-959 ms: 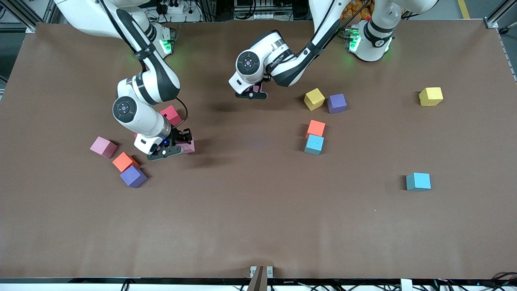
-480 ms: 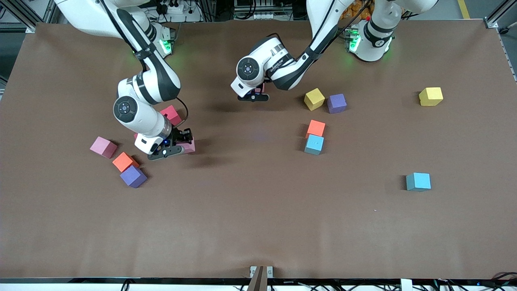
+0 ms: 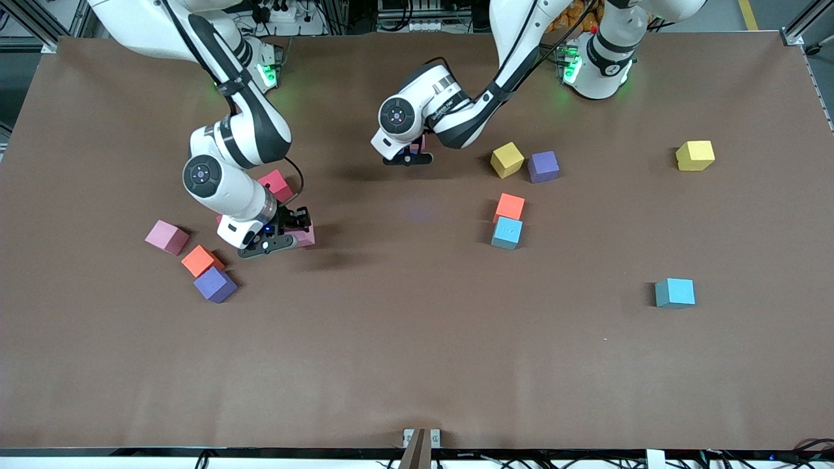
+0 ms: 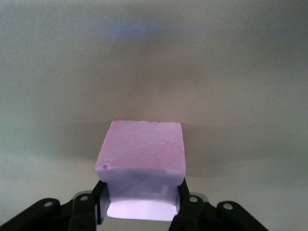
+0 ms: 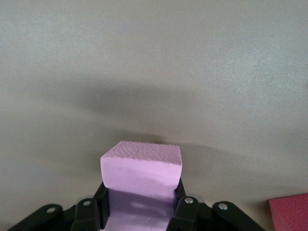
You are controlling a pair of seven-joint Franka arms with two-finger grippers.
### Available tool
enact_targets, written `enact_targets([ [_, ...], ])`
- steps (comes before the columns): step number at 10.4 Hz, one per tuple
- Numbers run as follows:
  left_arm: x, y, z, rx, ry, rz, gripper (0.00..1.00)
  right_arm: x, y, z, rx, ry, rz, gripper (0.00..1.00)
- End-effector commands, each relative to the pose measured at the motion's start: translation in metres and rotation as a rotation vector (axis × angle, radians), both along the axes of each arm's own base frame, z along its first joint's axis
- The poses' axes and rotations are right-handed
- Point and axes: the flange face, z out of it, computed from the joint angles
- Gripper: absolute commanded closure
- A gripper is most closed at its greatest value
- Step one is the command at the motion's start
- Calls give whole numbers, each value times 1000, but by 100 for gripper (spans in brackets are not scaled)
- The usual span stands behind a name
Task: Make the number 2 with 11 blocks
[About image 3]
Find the yellow foam block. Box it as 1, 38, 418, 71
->
491, 141, 525, 179
676, 141, 715, 172

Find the purple foam block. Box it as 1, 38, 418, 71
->
194, 266, 238, 304
527, 151, 560, 184

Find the orange foam block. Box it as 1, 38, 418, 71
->
493, 193, 526, 223
181, 245, 225, 279

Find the blue foam block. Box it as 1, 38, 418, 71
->
491, 217, 523, 251
655, 278, 696, 309

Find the black electronics rack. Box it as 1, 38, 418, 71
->
377, 0, 489, 33

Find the large table cover mat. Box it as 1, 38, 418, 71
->
0, 31, 834, 451

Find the bag of orange items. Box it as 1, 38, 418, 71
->
547, 0, 600, 33

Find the white power strip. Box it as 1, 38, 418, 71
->
257, 0, 302, 23

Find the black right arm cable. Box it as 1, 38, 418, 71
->
283, 155, 306, 209

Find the metal clamp bracket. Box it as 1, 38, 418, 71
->
399, 427, 442, 469

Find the aluminium frame profile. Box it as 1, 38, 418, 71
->
781, 0, 834, 48
0, 0, 92, 54

